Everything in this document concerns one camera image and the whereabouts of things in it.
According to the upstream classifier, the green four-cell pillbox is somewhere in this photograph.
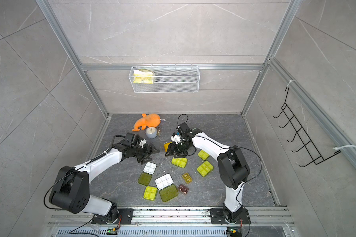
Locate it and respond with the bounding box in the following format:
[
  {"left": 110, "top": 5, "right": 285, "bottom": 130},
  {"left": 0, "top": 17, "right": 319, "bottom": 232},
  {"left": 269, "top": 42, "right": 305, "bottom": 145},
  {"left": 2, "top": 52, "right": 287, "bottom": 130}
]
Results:
[{"left": 137, "top": 162, "right": 157, "bottom": 186}]

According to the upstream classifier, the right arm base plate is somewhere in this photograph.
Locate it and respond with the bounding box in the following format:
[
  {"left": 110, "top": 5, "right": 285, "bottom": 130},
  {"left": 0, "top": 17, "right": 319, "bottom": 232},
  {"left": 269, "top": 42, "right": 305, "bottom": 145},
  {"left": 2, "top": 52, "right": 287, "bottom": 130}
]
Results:
[{"left": 209, "top": 207, "right": 251, "bottom": 225}]

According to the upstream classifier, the amber lid small pillbox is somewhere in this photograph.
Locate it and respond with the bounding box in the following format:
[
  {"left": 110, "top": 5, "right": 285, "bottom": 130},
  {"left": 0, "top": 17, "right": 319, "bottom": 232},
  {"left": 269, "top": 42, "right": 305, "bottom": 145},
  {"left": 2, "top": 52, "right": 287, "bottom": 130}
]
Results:
[{"left": 164, "top": 142, "right": 171, "bottom": 152}]

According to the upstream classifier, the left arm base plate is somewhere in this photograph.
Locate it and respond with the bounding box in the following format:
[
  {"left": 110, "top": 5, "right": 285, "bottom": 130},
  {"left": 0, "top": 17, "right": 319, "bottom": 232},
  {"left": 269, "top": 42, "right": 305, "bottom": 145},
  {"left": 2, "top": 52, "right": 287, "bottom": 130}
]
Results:
[{"left": 91, "top": 208, "right": 134, "bottom": 225}]

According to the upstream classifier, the dark red small pillbox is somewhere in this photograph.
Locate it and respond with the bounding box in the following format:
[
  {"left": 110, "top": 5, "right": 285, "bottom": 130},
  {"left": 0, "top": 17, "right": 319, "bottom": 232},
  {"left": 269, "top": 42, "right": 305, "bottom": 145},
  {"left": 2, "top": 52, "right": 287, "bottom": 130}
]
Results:
[{"left": 178, "top": 184, "right": 189, "bottom": 195}]

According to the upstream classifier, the small green pillbox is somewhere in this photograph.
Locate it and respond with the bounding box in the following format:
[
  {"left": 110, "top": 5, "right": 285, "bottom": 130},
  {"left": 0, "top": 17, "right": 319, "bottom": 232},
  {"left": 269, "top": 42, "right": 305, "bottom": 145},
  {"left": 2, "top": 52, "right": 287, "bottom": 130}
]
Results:
[{"left": 198, "top": 150, "right": 210, "bottom": 161}]

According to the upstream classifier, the green lid six-cell pillbox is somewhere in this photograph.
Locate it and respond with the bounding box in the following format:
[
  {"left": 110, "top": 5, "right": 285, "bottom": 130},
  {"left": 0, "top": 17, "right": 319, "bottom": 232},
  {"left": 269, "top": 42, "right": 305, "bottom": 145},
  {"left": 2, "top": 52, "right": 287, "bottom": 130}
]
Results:
[{"left": 172, "top": 158, "right": 187, "bottom": 168}]

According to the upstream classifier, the orange whale toy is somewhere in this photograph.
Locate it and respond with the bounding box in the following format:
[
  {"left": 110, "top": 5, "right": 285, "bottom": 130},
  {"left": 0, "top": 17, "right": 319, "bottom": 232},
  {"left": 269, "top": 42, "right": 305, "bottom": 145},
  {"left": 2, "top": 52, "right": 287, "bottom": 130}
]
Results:
[{"left": 132, "top": 114, "right": 165, "bottom": 132}]

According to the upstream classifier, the black wall hook rack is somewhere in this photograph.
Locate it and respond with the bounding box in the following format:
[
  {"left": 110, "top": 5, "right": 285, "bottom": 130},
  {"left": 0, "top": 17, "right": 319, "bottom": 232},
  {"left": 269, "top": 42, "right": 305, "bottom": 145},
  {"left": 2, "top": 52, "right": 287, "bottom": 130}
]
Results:
[{"left": 273, "top": 87, "right": 341, "bottom": 168}]

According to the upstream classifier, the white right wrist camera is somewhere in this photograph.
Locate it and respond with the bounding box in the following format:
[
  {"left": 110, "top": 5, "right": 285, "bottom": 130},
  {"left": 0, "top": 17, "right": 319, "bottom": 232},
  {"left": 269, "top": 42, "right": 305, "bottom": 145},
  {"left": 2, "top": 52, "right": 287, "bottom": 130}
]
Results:
[{"left": 171, "top": 134, "right": 182, "bottom": 144}]

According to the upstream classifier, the white wire wall basket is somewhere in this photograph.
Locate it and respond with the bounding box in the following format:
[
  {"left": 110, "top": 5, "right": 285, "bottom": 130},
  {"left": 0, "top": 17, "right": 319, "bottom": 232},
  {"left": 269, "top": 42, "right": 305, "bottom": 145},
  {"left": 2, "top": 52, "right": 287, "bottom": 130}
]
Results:
[{"left": 129, "top": 65, "right": 200, "bottom": 93}]

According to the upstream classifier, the metal base rail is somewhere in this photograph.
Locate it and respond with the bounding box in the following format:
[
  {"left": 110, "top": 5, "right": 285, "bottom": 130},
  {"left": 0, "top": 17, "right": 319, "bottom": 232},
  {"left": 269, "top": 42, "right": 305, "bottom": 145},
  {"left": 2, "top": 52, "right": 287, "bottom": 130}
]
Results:
[{"left": 41, "top": 207, "right": 299, "bottom": 237}]

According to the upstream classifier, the small yellow clear pillbox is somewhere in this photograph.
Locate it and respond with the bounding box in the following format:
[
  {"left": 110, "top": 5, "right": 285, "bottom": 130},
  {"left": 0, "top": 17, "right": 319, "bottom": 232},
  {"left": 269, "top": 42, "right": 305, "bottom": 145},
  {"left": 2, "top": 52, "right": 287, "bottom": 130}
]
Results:
[{"left": 182, "top": 172, "right": 192, "bottom": 184}]

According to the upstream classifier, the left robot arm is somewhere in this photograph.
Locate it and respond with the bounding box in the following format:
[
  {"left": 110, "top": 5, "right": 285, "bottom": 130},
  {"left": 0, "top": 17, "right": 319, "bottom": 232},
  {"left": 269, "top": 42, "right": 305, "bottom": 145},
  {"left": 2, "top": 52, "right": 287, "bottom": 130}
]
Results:
[{"left": 43, "top": 133, "right": 160, "bottom": 224}]

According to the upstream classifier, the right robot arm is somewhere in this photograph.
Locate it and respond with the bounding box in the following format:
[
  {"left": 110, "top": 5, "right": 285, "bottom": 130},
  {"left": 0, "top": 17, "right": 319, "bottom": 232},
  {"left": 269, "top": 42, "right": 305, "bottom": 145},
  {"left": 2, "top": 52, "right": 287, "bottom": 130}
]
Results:
[{"left": 165, "top": 122, "right": 263, "bottom": 224}]

